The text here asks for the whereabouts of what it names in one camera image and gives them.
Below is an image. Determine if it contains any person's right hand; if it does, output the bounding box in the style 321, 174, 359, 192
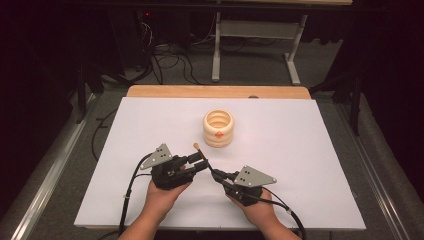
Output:
226, 188, 284, 231

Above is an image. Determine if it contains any metal floor rail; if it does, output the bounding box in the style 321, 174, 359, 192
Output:
9, 94, 98, 240
336, 103, 424, 240

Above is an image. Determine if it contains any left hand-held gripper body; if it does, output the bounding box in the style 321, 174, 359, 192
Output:
139, 143, 196, 191

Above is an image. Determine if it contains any wooden table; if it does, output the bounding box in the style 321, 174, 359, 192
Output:
126, 84, 312, 100

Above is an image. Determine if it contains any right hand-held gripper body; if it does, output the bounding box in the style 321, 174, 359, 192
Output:
222, 165, 278, 207

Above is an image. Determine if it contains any black stand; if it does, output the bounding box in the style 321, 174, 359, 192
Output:
309, 66, 365, 137
74, 63, 105, 125

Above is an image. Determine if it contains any cream ribbed holder cup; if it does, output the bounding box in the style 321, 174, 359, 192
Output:
202, 109, 235, 149

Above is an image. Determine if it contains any white board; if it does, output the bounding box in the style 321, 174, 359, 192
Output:
73, 96, 367, 232

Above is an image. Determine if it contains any dark computer case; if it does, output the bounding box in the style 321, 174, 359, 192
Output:
109, 8, 155, 74

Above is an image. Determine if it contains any tangle of black floor cables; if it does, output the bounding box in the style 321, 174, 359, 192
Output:
134, 19, 214, 86

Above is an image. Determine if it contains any black-handled makeup brush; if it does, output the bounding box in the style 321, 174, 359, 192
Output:
193, 142, 216, 174

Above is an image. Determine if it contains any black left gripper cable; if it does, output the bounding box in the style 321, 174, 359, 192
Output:
118, 153, 154, 238

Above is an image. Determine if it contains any person's left hand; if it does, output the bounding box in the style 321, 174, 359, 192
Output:
141, 179, 193, 223

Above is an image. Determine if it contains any black floor cable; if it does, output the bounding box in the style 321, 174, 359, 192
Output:
91, 108, 118, 162

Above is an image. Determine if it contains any white metal stand frame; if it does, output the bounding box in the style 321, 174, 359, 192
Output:
211, 11, 308, 86

